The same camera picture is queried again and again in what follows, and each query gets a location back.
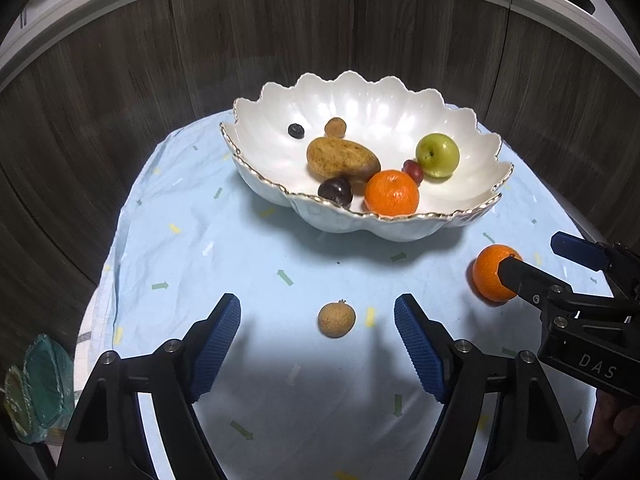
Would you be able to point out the yellow mango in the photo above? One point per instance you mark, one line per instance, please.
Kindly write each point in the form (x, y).
(340, 157)

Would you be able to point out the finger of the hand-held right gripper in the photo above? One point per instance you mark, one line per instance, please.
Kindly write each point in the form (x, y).
(530, 277)
(580, 250)

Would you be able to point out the light blue patterned cloth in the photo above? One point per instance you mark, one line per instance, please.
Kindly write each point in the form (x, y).
(225, 260)

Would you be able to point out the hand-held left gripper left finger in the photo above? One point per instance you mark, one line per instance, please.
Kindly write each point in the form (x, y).
(215, 350)

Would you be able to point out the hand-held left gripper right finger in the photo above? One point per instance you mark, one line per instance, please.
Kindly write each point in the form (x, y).
(420, 350)

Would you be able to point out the blueberry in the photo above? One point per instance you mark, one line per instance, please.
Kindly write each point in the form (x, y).
(296, 131)

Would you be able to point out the orange tangerine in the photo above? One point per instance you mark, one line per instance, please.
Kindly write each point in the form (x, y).
(391, 194)
(487, 272)

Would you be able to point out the dark purple plum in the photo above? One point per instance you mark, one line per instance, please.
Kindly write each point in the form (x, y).
(335, 191)

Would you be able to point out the brown longan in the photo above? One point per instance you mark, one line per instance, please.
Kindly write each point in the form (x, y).
(336, 319)
(335, 127)

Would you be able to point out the person's right hand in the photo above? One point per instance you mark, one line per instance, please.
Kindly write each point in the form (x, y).
(617, 415)

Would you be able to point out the white scalloped bowl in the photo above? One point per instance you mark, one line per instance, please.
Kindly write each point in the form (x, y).
(365, 110)

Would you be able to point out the red grape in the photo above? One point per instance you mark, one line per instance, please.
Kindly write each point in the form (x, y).
(414, 171)

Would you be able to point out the green apple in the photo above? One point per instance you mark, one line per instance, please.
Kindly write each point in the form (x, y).
(437, 156)

